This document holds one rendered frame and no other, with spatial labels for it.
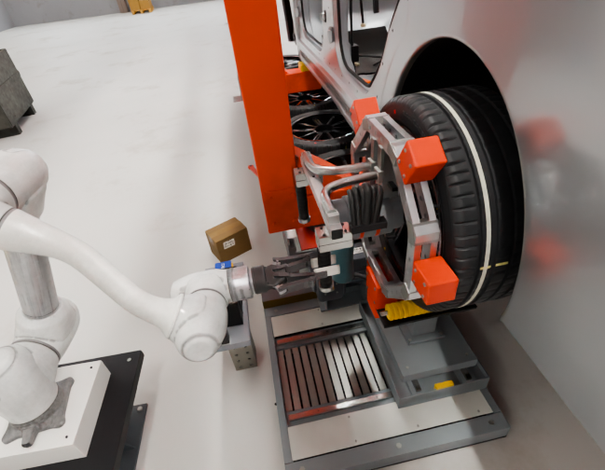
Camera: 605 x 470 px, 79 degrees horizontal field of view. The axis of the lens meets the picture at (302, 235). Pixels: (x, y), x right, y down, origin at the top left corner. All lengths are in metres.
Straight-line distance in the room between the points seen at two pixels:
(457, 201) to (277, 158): 0.79
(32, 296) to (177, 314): 0.65
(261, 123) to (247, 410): 1.18
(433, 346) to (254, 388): 0.79
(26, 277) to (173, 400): 0.86
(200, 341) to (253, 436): 0.93
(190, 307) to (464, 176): 0.67
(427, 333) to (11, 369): 1.42
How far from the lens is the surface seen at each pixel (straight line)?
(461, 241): 0.93
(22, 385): 1.43
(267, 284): 0.98
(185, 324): 0.83
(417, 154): 0.86
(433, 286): 0.91
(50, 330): 1.50
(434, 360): 1.58
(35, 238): 1.02
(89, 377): 1.61
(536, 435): 1.80
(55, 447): 1.51
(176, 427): 1.82
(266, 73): 1.37
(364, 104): 1.24
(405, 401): 1.58
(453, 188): 0.91
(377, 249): 1.39
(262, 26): 1.35
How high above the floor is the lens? 1.53
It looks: 38 degrees down
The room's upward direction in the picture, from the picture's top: 7 degrees counter-clockwise
